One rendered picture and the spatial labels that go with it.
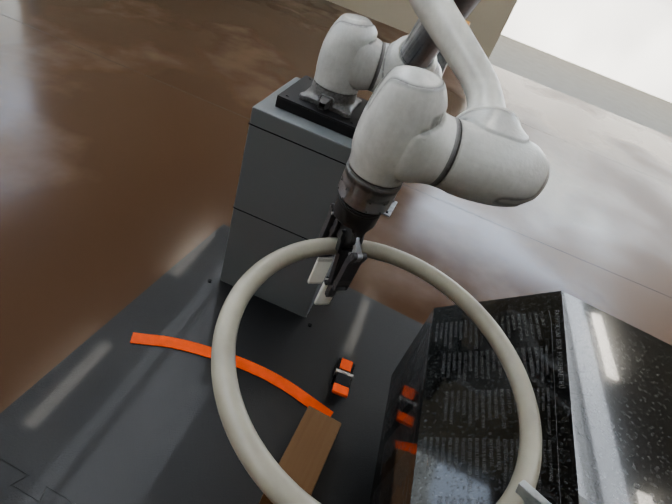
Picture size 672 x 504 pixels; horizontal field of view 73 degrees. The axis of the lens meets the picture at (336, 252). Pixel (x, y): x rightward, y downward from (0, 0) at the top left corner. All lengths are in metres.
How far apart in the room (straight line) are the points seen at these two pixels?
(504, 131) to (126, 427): 1.32
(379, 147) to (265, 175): 1.01
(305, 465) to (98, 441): 0.60
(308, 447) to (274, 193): 0.83
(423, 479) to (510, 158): 0.59
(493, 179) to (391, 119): 0.17
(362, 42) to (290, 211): 0.60
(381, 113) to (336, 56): 0.91
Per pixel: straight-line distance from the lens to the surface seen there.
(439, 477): 0.94
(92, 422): 1.60
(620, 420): 1.04
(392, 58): 1.49
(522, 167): 0.69
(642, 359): 1.23
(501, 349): 0.80
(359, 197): 0.67
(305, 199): 1.58
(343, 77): 1.53
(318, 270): 0.86
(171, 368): 1.69
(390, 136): 0.61
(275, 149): 1.54
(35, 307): 1.91
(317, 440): 1.49
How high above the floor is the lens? 1.41
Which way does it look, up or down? 38 degrees down
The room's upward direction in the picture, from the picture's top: 21 degrees clockwise
